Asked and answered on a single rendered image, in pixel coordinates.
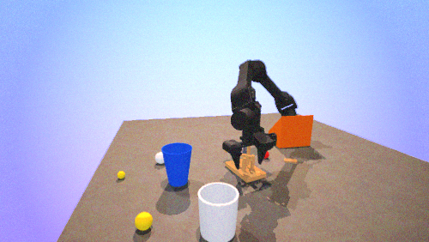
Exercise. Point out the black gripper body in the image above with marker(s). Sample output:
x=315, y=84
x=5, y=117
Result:
x=234, y=147

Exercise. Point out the blue cup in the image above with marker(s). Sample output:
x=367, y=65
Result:
x=177, y=162

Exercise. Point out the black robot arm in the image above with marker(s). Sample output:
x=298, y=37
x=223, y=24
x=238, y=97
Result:
x=247, y=111

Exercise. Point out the white cup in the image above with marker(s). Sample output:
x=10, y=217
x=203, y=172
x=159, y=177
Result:
x=218, y=208

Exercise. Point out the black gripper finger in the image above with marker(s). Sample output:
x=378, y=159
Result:
x=260, y=156
x=236, y=159

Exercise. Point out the white ball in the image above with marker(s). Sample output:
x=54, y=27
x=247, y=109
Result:
x=159, y=158

